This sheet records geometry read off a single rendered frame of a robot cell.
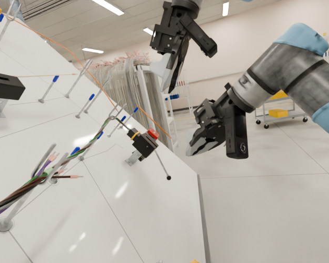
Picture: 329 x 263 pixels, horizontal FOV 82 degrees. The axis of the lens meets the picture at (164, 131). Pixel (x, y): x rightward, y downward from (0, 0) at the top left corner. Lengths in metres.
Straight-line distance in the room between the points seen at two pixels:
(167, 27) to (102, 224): 0.44
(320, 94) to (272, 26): 8.54
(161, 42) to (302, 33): 0.28
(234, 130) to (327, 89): 0.16
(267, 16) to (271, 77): 8.54
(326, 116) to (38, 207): 0.47
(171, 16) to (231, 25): 8.24
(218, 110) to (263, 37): 8.37
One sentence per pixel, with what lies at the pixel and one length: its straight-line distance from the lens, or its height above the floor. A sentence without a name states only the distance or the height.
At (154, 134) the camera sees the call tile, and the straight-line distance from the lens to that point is 0.77.
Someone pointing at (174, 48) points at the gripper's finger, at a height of 1.37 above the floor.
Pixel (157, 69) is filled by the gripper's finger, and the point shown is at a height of 1.33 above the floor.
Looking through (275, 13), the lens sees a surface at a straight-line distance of 8.99.
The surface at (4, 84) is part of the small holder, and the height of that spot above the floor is 1.35.
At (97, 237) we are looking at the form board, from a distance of 0.37.
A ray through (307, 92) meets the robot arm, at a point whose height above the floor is 1.24.
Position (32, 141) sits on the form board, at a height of 1.24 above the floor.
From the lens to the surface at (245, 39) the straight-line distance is 8.71.
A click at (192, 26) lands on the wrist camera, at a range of 0.51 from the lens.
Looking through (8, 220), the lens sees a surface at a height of 1.17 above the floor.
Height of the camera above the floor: 1.30
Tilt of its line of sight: 14 degrees down
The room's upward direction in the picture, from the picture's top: 12 degrees counter-clockwise
